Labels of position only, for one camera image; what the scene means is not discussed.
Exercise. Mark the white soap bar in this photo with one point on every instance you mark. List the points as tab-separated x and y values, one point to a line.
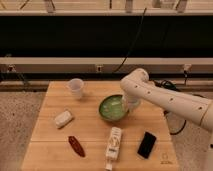
63	119

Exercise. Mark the white lotion tube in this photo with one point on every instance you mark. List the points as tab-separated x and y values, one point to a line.
113	146

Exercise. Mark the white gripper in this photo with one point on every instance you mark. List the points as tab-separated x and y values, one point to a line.
130	103

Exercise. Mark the dark red chili pepper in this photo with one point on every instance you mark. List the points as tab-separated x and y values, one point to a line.
76	146

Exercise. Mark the green ceramic bowl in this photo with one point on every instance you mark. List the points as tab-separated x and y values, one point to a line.
111	108

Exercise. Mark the black smartphone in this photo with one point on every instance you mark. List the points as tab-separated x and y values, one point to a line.
146	145

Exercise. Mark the white wall outlet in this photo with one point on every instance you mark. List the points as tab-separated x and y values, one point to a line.
99	69

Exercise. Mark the clear plastic cup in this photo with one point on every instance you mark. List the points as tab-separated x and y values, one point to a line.
76	86

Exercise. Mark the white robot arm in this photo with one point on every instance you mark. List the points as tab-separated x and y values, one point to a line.
194	108

